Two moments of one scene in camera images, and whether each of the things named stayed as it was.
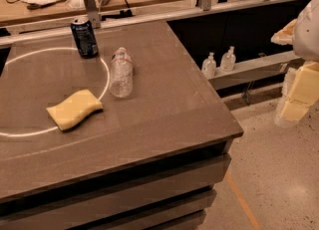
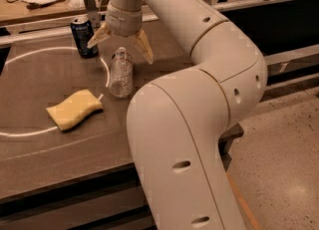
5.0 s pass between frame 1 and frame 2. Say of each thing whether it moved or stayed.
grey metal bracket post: stayed
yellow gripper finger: moved
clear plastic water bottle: stayed
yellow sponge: stayed
